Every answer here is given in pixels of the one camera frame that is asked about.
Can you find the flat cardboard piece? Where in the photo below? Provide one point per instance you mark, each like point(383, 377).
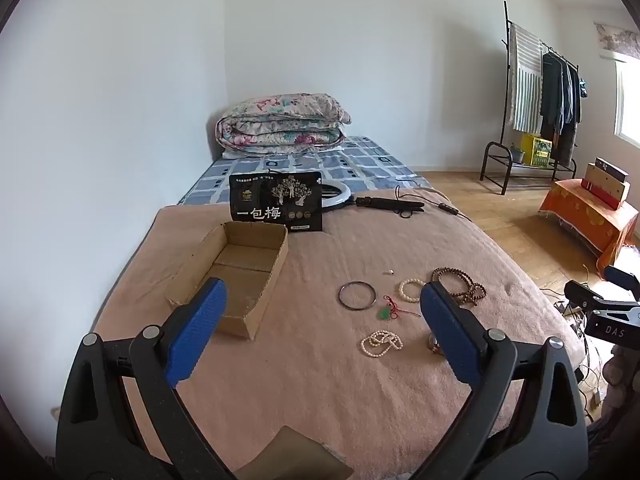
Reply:
point(290, 455)

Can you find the dark flat box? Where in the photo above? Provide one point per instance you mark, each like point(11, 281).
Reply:
point(612, 167)

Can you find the white pillow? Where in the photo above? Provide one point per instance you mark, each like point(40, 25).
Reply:
point(230, 154)

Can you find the tan flat box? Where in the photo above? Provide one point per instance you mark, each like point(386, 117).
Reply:
point(607, 187)

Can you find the patterned curtain valance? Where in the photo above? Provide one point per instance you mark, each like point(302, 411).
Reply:
point(620, 40)

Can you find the striped hanging cloth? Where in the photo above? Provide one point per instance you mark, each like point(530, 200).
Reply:
point(525, 80)

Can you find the window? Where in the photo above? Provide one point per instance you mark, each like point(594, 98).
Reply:
point(630, 105)

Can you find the cardboard box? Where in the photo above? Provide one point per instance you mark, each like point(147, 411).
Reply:
point(240, 265)

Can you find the black metal clothes rack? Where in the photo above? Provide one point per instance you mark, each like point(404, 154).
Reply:
point(506, 110)

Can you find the dark hanging clothes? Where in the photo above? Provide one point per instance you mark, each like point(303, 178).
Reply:
point(557, 95)

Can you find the black folded tripod stick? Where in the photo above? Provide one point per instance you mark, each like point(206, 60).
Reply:
point(390, 205)

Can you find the yellow crate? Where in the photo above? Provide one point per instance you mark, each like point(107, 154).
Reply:
point(537, 150)

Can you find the person's right forearm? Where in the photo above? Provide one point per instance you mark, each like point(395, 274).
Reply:
point(620, 385)

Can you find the orange cloth covered table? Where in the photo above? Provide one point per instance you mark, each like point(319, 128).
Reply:
point(585, 215)

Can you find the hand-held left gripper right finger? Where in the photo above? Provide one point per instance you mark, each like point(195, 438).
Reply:
point(450, 330)

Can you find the dark metal bangle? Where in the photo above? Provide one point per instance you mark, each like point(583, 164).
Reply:
point(340, 296)

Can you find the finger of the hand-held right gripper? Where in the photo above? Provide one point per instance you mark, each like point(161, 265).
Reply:
point(582, 296)
point(622, 277)

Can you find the blue checkered bed sheet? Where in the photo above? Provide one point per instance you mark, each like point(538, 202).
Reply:
point(345, 160)

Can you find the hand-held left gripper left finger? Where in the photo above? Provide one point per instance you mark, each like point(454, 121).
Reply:
point(200, 330)

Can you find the tan blanket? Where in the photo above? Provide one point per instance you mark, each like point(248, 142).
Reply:
point(325, 400)

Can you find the folded floral quilt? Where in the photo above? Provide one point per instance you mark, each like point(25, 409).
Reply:
point(285, 120)

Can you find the black snack bag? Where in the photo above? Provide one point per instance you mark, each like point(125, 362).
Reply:
point(275, 200)

